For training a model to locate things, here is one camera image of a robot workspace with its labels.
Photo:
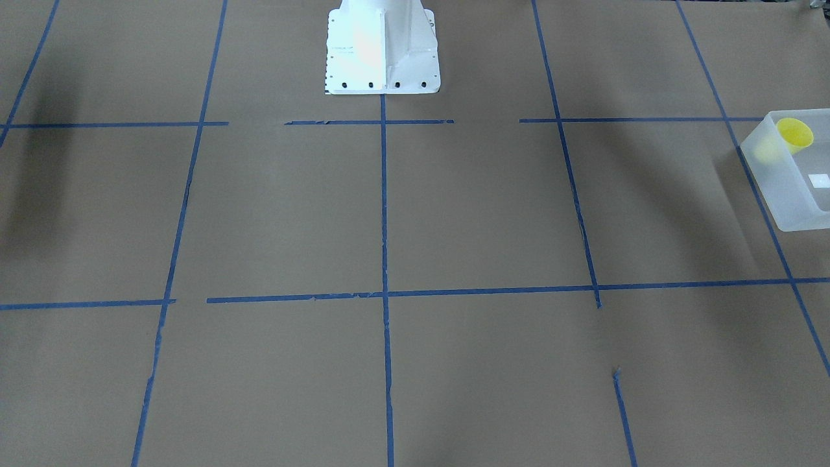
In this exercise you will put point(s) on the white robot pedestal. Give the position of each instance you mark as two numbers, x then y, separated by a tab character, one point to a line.
382	48

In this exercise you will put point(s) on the yellow plastic cup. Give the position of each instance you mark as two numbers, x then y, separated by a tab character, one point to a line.
783	139

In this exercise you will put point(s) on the clear plastic storage box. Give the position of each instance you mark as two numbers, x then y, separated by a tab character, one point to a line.
795	189

